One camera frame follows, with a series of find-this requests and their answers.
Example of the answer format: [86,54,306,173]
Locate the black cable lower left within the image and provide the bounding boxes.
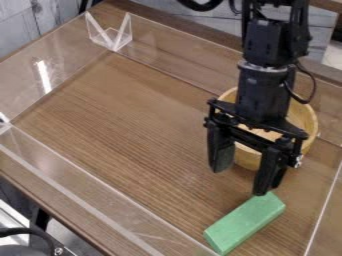
[0,227,58,256]

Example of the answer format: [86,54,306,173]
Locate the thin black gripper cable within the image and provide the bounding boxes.
[282,61,318,105]

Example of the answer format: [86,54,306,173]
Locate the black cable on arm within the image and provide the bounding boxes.
[178,0,225,12]

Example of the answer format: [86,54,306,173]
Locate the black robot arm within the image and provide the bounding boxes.
[205,0,312,196]

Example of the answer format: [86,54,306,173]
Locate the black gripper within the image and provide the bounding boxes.
[205,61,309,196]

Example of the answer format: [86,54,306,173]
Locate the green rectangular block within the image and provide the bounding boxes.
[203,192,286,256]

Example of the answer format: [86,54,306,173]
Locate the clear acrylic tray wall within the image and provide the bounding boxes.
[0,120,218,256]

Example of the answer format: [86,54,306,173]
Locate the clear acrylic corner bracket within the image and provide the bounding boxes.
[84,12,133,52]

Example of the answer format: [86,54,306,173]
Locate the brown wooden bowl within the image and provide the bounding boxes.
[217,86,321,172]

